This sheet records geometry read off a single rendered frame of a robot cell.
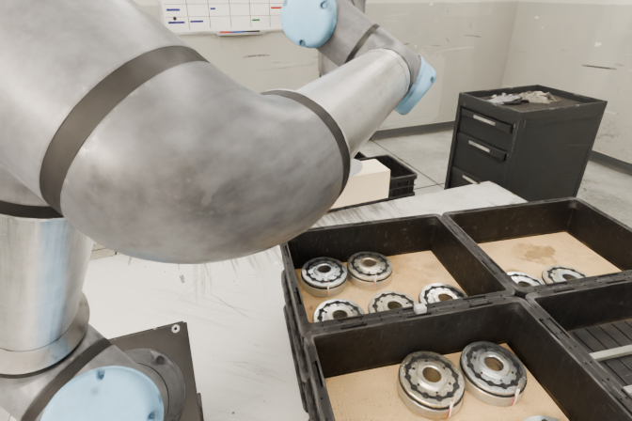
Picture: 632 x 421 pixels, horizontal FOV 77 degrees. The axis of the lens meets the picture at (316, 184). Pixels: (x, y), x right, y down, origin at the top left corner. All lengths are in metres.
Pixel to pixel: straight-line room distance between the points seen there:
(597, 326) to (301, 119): 0.85
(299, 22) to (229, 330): 0.72
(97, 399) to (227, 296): 0.61
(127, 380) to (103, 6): 0.41
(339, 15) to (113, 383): 0.51
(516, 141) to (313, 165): 2.01
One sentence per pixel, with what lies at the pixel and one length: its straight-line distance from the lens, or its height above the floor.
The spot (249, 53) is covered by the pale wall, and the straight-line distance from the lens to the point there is 3.60.
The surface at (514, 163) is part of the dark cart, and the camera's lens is 2.26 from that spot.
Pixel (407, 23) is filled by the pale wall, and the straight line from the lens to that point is 4.19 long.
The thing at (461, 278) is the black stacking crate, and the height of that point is 0.85.
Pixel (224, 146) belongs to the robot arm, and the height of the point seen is 1.36.
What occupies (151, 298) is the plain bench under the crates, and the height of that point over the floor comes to 0.70.
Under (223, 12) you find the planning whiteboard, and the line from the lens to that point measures 3.52.
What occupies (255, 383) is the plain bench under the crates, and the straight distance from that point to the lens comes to 0.91.
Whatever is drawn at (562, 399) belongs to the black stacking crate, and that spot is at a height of 0.85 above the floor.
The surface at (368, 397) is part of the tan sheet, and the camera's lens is 0.73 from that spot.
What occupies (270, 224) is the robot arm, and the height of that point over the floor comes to 1.31.
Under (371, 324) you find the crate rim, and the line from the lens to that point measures 0.69.
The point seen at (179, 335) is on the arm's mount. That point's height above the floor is 0.89.
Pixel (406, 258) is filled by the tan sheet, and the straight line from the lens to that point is 1.01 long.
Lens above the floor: 1.42
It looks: 26 degrees down
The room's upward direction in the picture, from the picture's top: straight up
